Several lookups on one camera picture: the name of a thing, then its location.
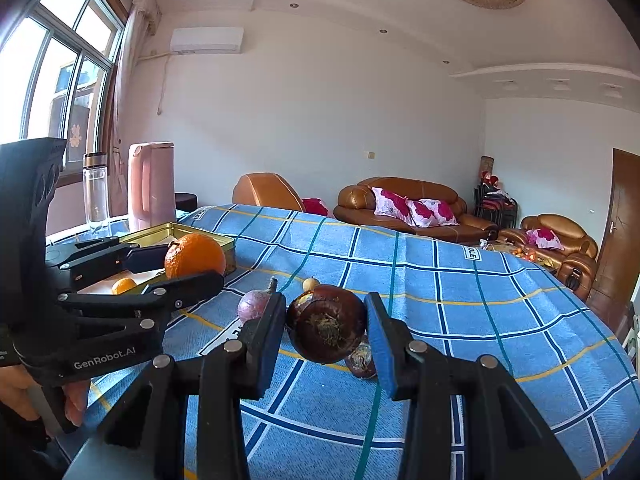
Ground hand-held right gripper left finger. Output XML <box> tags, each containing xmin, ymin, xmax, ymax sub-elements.
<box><xmin>95</xmin><ymin>290</ymin><xmax>288</xmax><ymax>480</ymax></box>

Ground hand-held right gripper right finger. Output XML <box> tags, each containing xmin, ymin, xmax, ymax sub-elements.
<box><xmin>364</xmin><ymin>291</ymin><xmax>583</xmax><ymax>480</ymax></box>

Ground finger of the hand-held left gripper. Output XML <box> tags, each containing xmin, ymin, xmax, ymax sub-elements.
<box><xmin>45</xmin><ymin>236</ymin><xmax>173</xmax><ymax>292</ymax></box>
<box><xmin>56</xmin><ymin>269</ymin><xmax>226</xmax><ymax>332</ymax></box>

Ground dark brown mangosteen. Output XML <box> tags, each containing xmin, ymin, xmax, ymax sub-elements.
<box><xmin>344</xmin><ymin>337</ymin><xmax>379</xmax><ymax>380</ymax></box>
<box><xmin>286</xmin><ymin>284</ymin><xmax>367</xmax><ymax>365</ymax></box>

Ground large orange with stem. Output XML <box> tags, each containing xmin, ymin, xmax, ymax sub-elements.
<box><xmin>164</xmin><ymin>233</ymin><xmax>227</xmax><ymax>281</ymax></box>

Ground gold metal tin tray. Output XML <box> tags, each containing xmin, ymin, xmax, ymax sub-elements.
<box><xmin>75</xmin><ymin>221</ymin><xmax>237</xmax><ymax>297</ymax></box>

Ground purple red onion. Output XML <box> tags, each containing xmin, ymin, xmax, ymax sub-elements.
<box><xmin>237</xmin><ymin>280</ymin><xmax>278</xmax><ymax>326</ymax></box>

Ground person's left hand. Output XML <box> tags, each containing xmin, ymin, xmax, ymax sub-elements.
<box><xmin>0</xmin><ymin>362</ymin><xmax>92</xmax><ymax>428</ymax></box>

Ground clear glass water bottle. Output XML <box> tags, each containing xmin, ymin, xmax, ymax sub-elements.
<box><xmin>82</xmin><ymin>152</ymin><xmax>110</xmax><ymax>233</ymax></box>

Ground blue checked tablecloth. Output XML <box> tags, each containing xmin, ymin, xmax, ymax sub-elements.
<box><xmin>47</xmin><ymin>204</ymin><xmax>633</xmax><ymax>480</ymax></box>

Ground pink electric kettle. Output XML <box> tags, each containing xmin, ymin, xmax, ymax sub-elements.
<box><xmin>127</xmin><ymin>141</ymin><xmax>177</xmax><ymax>233</ymax></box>

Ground brown leather armchair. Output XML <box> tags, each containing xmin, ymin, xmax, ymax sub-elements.
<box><xmin>232</xmin><ymin>172</ymin><xmax>307</xmax><ymax>213</ymax></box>
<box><xmin>497</xmin><ymin>213</ymin><xmax>598</xmax><ymax>301</ymax></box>

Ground pink floral pillow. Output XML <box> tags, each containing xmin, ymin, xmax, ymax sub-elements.
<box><xmin>525</xmin><ymin>227</ymin><xmax>565</xmax><ymax>251</ymax></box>
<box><xmin>371</xmin><ymin>187</ymin><xmax>416</xmax><ymax>226</ymax></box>
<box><xmin>406</xmin><ymin>198</ymin><xmax>460</xmax><ymax>227</ymax></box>

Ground brown leather sofa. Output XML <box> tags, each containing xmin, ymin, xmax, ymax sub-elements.
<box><xmin>333</xmin><ymin>176</ymin><xmax>499</xmax><ymax>242</ymax></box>

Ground cluttered coffee table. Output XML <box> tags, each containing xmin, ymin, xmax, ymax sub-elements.
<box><xmin>480</xmin><ymin>240</ymin><xmax>556</xmax><ymax>266</ymax></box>

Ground pink curtain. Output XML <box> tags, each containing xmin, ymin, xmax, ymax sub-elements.
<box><xmin>107</xmin><ymin>0</ymin><xmax>161</xmax><ymax>216</ymax></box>

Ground dark stacked chairs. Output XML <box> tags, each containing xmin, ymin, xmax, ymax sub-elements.
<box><xmin>474</xmin><ymin>182</ymin><xmax>518</xmax><ymax>228</ymax></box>

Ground window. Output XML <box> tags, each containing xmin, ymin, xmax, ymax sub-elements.
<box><xmin>0</xmin><ymin>0</ymin><xmax>126</xmax><ymax>148</ymax></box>

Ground white air conditioner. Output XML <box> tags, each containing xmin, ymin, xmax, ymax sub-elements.
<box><xmin>170</xmin><ymin>27</ymin><xmax>245</xmax><ymax>55</ymax></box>

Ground brown wooden door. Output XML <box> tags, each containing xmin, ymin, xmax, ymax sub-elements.
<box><xmin>586</xmin><ymin>147</ymin><xmax>640</xmax><ymax>321</ymax></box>

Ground white wall cable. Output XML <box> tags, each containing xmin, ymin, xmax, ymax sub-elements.
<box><xmin>156</xmin><ymin>52</ymin><xmax>173</xmax><ymax>116</ymax></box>

